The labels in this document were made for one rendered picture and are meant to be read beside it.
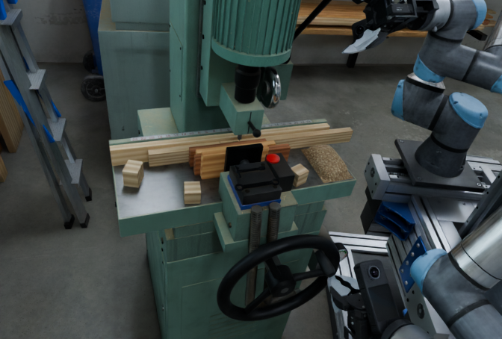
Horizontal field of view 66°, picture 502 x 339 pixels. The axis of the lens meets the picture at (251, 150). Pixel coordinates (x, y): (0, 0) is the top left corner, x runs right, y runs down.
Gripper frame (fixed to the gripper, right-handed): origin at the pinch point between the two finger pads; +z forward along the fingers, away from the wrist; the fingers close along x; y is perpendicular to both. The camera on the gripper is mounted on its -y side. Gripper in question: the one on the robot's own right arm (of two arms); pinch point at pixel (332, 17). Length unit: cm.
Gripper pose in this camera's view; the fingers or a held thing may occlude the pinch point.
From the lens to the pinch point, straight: 82.0
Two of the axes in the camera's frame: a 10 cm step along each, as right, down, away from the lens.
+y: 3.2, -1.4, -9.4
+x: 1.6, 9.8, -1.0
